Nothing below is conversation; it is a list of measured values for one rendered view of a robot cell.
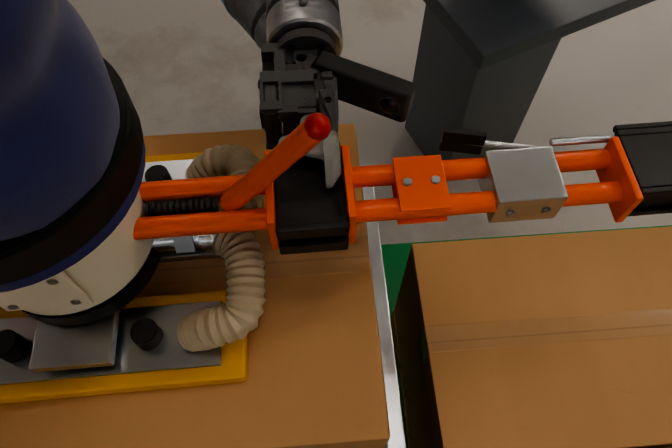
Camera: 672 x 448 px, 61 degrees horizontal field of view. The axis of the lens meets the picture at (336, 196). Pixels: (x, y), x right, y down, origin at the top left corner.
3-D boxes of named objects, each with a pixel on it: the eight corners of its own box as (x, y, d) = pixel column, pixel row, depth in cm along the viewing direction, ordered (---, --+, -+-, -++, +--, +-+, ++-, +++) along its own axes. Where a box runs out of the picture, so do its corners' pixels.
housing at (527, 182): (488, 226, 59) (499, 205, 55) (474, 171, 62) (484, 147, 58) (555, 221, 59) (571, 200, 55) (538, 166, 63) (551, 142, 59)
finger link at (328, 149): (279, 191, 53) (279, 132, 60) (342, 187, 54) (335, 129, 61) (276, 165, 51) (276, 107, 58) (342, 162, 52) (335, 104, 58)
